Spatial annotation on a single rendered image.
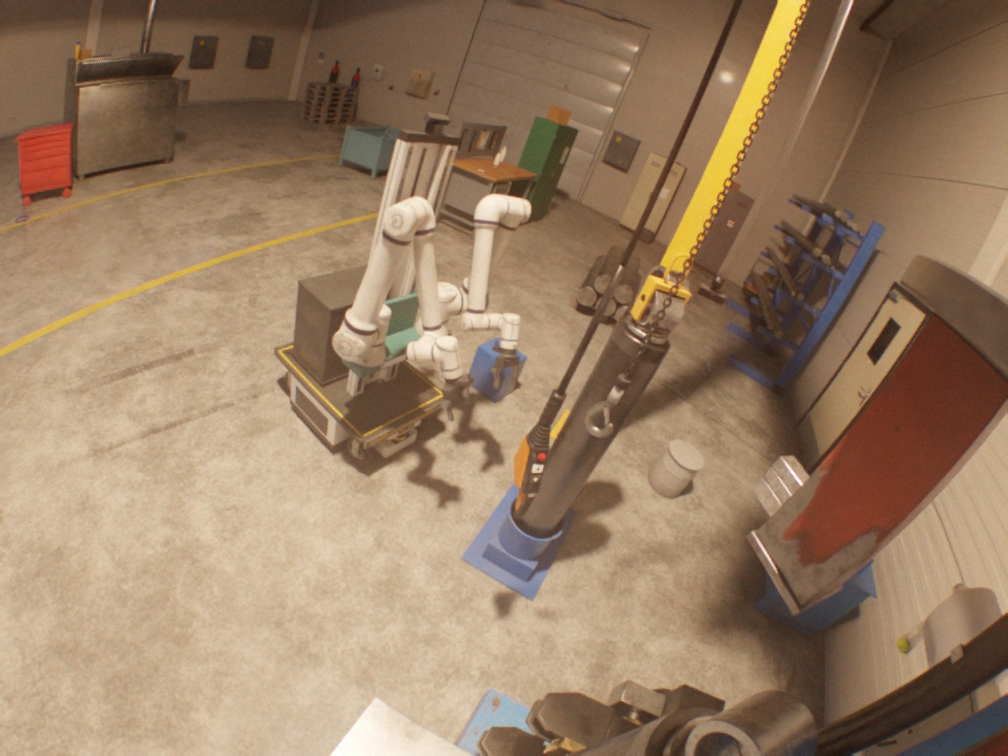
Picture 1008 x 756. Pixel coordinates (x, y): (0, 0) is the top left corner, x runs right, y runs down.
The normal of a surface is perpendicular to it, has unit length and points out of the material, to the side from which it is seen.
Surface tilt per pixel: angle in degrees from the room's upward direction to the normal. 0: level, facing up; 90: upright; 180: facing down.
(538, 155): 90
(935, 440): 90
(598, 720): 0
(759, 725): 25
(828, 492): 90
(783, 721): 14
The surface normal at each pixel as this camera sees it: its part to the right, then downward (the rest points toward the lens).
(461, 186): -0.42, 0.41
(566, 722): 0.31, -0.77
